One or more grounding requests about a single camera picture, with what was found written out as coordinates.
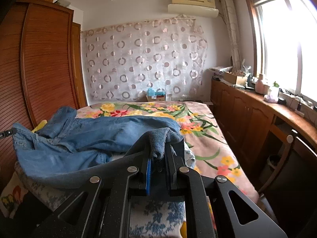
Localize open cardboard box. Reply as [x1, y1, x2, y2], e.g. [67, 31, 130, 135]
[223, 70, 248, 85]

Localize cardboard box on bed head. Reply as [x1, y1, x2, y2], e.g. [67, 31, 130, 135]
[146, 88, 166, 102]

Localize circle patterned curtain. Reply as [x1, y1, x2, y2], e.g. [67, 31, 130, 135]
[81, 17, 209, 103]

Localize blue denim jeans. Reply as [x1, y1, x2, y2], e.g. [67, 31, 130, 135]
[13, 106, 184, 189]

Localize window with wooden frame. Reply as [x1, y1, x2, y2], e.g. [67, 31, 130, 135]
[246, 0, 316, 103]

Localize wooden side cabinet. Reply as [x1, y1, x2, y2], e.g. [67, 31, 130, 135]
[211, 80, 316, 191]

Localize floral bed quilt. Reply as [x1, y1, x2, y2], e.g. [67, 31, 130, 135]
[77, 102, 259, 202]

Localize blue white floral blanket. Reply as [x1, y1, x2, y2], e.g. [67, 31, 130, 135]
[14, 162, 186, 237]

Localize beige side curtain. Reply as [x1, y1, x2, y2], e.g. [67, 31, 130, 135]
[220, 0, 241, 71]

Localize wall air conditioner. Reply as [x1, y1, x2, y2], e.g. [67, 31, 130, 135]
[168, 0, 219, 18]

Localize pink bottle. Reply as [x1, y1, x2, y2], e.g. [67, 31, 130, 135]
[255, 74, 264, 95]

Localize wooden wardrobe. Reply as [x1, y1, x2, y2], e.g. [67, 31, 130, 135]
[0, 0, 88, 191]

